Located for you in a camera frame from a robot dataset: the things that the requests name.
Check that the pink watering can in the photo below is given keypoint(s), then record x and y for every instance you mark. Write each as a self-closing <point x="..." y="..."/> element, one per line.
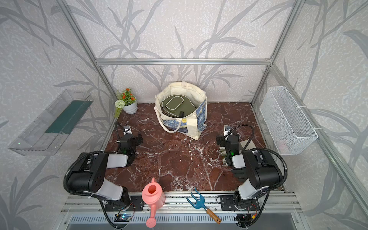
<point x="154" y="197"/>

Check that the olive green paddle case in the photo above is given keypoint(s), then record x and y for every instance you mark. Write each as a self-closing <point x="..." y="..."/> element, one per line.
<point x="177" y="106"/>

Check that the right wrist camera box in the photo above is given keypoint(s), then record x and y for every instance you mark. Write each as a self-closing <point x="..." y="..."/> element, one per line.
<point x="227" y="129"/>

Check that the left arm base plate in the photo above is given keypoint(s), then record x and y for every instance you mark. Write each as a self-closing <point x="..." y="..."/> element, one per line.
<point x="135" y="204"/>

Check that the cream canvas tote bag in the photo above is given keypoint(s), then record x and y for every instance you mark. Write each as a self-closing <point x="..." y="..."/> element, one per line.
<point x="192" y="124"/>

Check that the white wire mesh basket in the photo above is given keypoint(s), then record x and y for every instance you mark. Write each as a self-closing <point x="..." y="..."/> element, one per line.
<point x="290" y="129"/>

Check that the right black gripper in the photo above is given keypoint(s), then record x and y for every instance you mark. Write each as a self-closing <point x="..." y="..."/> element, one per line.
<point x="223" y="141"/>

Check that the potted plant white pot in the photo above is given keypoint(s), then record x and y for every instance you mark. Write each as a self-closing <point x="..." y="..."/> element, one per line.
<point x="126" y="101"/>

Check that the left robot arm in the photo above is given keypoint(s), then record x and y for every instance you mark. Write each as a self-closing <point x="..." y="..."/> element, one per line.
<point x="86" y="176"/>

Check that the clear acrylic wall shelf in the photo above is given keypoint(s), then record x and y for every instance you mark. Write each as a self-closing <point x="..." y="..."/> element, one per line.
<point x="49" y="131"/>

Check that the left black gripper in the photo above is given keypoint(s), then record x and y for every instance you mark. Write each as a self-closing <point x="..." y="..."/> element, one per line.
<point x="133" y="139"/>

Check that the teal garden hand fork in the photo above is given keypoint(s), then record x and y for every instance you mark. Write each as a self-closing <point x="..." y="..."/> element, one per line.
<point x="200" y="204"/>

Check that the aluminium front rail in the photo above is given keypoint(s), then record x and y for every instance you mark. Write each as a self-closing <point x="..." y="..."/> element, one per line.
<point x="176" y="202"/>

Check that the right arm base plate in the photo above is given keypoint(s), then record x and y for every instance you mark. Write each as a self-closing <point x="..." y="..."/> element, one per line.
<point x="235" y="203"/>

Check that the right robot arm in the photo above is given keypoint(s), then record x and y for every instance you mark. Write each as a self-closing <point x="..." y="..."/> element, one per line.
<point x="261" y="169"/>

